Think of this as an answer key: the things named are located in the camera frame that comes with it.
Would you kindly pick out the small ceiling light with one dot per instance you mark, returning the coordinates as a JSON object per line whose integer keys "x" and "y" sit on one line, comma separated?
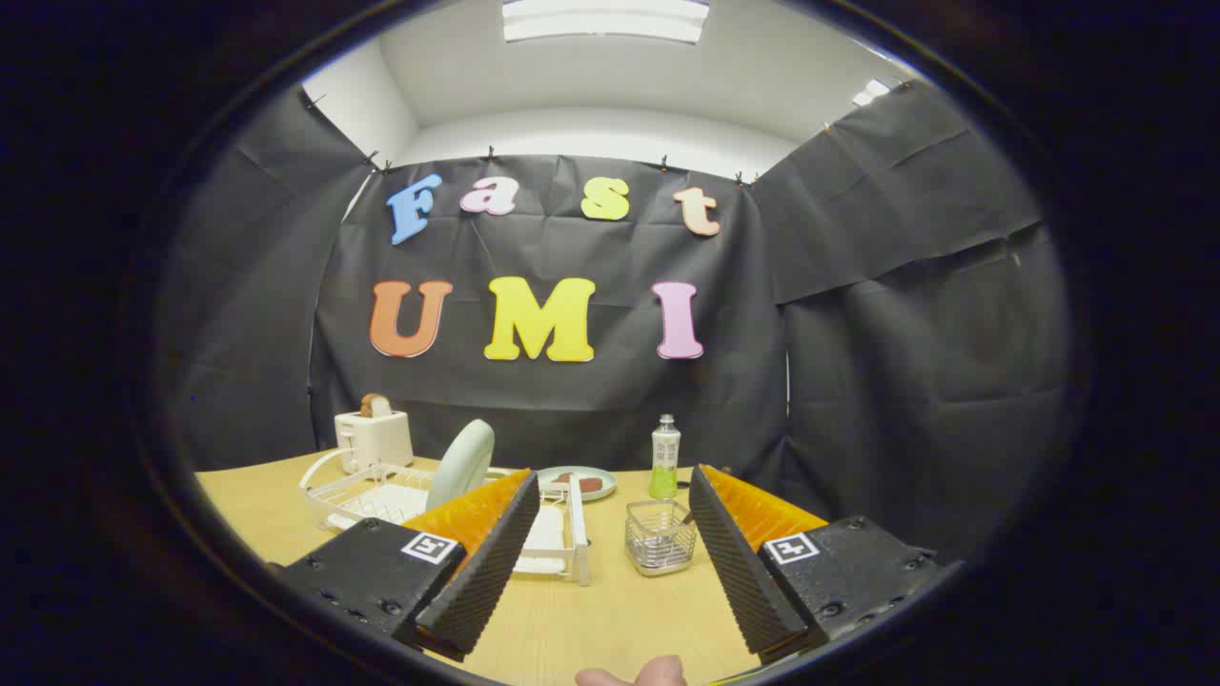
{"x": 870, "y": 92}

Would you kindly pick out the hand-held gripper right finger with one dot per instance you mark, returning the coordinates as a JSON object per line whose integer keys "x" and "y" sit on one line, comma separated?
{"x": 743, "y": 572}

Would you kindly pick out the green drink bottle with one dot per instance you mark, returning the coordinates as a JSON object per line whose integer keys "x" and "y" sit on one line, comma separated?
{"x": 664, "y": 457}

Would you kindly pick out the green plate with food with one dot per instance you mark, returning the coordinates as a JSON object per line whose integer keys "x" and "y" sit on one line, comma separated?
{"x": 607, "y": 479}

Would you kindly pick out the toast bread slice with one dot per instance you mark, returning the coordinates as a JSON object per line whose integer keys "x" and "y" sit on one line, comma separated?
{"x": 376, "y": 405}

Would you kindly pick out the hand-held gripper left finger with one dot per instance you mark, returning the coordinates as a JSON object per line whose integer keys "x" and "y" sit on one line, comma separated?
{"x": 486, "y": 581}

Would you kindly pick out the light green plate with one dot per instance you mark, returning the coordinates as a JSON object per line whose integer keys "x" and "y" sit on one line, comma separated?
{"x": 462, "y": 457}

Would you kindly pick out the black backdrop cloth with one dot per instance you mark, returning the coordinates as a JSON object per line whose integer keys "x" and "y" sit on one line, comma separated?
{"x": 572, "y": 410}

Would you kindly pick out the long ceiling light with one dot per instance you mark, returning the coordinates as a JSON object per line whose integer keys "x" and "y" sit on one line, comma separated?
{"x": 605, "y": 19}

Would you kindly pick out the reddish meat slice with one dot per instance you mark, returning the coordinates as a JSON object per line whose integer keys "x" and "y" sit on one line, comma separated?
{"x": 583, "y": 483}

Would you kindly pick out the white dish rack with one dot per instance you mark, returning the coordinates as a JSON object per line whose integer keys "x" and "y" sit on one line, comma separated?
{"x": 381, "y": 495}

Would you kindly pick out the cream toaster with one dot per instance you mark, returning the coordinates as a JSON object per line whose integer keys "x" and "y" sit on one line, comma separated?
{"x": 374, "y": 440}

